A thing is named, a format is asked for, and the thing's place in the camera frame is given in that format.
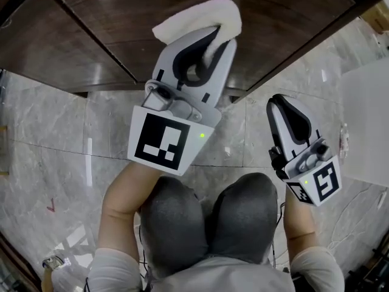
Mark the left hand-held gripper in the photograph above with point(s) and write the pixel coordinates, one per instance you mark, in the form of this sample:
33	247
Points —
161	138

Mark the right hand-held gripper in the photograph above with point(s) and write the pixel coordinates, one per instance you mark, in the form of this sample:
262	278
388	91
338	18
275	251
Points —
325	181

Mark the white fluffy cloth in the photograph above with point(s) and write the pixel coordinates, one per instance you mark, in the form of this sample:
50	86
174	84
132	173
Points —
197	20

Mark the dark wooden cabinet door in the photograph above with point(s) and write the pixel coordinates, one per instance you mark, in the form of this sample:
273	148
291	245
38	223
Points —
288	17
45	47

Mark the person's left forearm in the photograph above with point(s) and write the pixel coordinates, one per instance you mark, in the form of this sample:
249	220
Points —
121	205

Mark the person's right forearm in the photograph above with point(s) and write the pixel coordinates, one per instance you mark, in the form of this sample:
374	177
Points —
301	227

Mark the clear plastic bottle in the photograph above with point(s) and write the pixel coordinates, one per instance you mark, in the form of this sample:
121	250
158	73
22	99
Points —
344	141

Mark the white panel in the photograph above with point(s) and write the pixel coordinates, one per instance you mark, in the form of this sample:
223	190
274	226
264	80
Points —
367	117

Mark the cardboard box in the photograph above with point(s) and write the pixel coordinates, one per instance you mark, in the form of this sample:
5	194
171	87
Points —
378	14

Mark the person's grey trousers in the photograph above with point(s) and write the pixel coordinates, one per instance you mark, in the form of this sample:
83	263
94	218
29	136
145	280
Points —
176	224

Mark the person's white shirt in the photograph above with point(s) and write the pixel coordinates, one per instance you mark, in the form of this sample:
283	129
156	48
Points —
218	278

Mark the dark wooden furniture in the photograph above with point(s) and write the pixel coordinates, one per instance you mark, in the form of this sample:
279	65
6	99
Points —
15	272

